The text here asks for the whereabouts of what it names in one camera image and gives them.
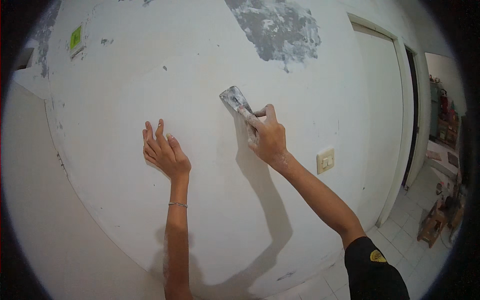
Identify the person's right hand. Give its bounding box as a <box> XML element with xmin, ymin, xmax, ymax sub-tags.
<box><xmin>238</xmin><ymin>104</ymin><xmax>292</xmax><ymax>170</ymax></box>

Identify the white door with frame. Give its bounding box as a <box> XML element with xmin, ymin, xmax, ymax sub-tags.
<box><xmin>346</xmin><ymin>12</ymin><xmax>421</xmax><ymax>229</ymax></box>

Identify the metal putty knife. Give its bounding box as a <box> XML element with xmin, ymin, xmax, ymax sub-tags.
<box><xmin>219</xmin><ymin>85</ymin><xmax>254</xmax><ymax>118</ymax></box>

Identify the cream wall light switch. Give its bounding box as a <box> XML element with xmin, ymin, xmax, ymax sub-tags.
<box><xmin>316</xmin><ymin>147</ymin><xmax>335</xmax><ymax>175</ymax></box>

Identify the person's left hand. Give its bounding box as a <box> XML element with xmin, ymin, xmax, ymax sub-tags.
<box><xmin>142</xmin><ymin>119</ymin><xmax>192</xmax><ymax>181</ymax></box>

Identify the heap of floor clutter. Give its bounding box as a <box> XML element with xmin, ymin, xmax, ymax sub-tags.
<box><xmin>435</xmin><ymin>179</ymin><xmax>469</xmax><ymax>241</ymax></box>

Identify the person's body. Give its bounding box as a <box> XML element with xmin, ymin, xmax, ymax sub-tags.
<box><xmin>344</xmin><ymin>236</ymin><xmax>411</xmax><ymax>300</ymax></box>

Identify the wall plate with green sticker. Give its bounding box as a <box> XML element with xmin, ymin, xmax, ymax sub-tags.
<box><xmin>69</xmin><ymin>24</ymin><xmax>86</xmax><ymax>61</ymax></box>

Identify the cluttered shelf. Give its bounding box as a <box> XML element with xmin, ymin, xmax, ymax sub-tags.
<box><xmin>429</xmin><ymin>74</ymin><xmax>463</xmax><ymax>151</ymax></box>

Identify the wooden stool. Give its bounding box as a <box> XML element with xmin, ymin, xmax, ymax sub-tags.
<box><xmin>416</xmin><ymin>202</ymin><xmax>448</xmax><ymax>249</ymax></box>

